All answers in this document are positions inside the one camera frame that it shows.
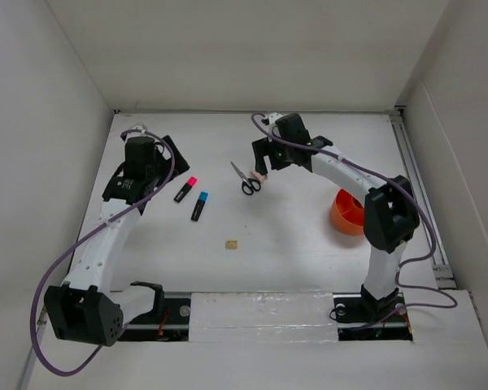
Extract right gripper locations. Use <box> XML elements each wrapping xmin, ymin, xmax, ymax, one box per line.
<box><xmin>252</xmin><ymin>133</ymin><xmax>294</xmax><ymax>176</ymax></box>

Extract orange round divided container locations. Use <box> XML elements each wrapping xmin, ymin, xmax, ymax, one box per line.
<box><xmin>329</xmin><ymin>189</ymin><xmax>364</xmax><ymax>236</ymax></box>

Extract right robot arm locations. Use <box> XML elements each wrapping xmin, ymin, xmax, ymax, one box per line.
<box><xmin>251</xmin><ymin>113</ymin><xmax>420</xmax><ymax>322</ymax></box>

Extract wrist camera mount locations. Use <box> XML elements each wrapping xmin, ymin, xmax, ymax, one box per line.
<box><xmin>120</xmin><ymin>123</ymin><xmax>148</xmax><ymax>142</ymax></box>
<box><xmin>260</xmin><ymin>112</ymin><xmax>283</xmax><ymax>133</ymax></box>

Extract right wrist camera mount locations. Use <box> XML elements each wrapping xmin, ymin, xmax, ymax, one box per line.
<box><xmin>260</xmin><ymin>112</ymin><xmax>283</xmax><ymax>133</ymax></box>

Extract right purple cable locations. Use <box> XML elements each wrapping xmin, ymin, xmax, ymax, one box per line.
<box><xmin>250</xmin><ymin>112</ymin><xmax>460</xmax><ymax>332</ymax></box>

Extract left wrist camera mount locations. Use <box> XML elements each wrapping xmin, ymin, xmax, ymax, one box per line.
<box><xmin>120</xmin><ymin>123</ymin><xmax>148</xmax><ymax>142</ymax></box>

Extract small yellow eraser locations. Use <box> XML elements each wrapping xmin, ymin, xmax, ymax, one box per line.
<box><xmin>225</xmin><ymin>240</ymin><xmax>238</xmax><ymax>249</ymax></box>

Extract black handled scissors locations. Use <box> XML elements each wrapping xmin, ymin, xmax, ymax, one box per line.
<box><xmin>230</xmin><ymin>162</ymin><xmax>261</xmax><ymax>196</ymax></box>

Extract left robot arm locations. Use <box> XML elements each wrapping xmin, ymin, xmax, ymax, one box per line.
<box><xmin>44</xmin><ymin>131</ymin><xmax>190</xmax><ymax>346</ymax></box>

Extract blue capped highlighter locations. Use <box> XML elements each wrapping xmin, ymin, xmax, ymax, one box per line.
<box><xmin>190</xmin><ymin>192</ymin><xmax>208</xmax><ymax>222</ymax></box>

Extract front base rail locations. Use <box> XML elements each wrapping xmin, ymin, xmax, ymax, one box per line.
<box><xmin>120</xmin><ymin>292</ymin><xmax>413</xmax><ymax>344</ymax></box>

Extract pink capped highlighter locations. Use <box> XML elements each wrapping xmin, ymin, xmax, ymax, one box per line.
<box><xmin>173</xmin><ymin>176</ymin><xmax>198</xmax><ymax>203</ymax></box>

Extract aluminium rail right side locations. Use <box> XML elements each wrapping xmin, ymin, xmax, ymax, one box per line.
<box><xmin>389</xmin><ymin>105</ymin><xmax>458</xmax><ymax>290</ymax></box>

